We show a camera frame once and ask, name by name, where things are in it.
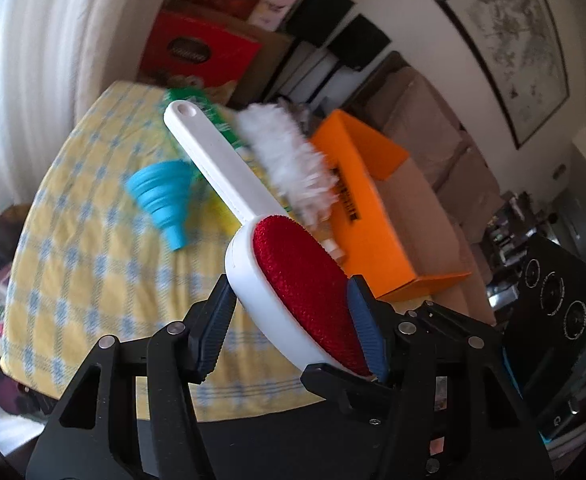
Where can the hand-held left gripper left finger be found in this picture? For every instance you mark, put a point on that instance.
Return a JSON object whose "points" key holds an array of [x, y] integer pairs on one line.
{"points": [[215, 327]]}

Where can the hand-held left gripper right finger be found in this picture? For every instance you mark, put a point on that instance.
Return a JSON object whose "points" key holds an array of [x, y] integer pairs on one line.
{"points": [[368, 332]]}

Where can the orange cardboard box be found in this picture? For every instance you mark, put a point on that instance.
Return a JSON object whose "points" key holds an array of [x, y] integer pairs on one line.
{"points": [[368, 220]]}

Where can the blue collapsible funnel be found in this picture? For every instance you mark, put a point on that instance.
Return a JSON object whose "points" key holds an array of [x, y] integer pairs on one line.
{"points": [[155, 187]]}

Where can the white lint brush red pad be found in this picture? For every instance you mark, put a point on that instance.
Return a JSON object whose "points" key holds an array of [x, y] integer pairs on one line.
{"points": [[208, 150]]}

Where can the white fluffy duster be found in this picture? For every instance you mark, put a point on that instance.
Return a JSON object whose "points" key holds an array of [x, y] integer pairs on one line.
{"points": [[288, 160]]}

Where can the green and yellow carton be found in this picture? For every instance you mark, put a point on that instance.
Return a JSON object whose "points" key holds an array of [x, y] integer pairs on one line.
{"points": [[223, 120]]}

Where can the yellow checked tablecloth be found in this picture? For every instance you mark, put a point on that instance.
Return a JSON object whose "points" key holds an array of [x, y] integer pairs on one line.
{"points": [[98, 260]]}

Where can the beige cushioned sofa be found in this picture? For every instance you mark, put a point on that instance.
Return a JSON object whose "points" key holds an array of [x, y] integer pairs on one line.
{"points": [[433, 125]]}

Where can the brown cardboard box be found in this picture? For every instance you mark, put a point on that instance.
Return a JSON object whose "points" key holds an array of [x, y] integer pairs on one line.
{"points": [[268, 65]]}

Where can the black speaker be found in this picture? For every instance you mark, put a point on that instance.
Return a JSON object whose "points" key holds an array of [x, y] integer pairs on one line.
{"points": [[360, 42], [320, 12]]}

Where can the white curtain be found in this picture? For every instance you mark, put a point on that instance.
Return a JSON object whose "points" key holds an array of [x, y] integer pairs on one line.
{"points": [[48, 60]]}

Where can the white tissue roll pack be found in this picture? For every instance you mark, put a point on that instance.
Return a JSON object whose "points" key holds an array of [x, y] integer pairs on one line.
{"points": [[278, 5]]}

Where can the framed wall picture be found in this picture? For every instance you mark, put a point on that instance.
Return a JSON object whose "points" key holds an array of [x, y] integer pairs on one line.
{"points": [[518, 45]]}

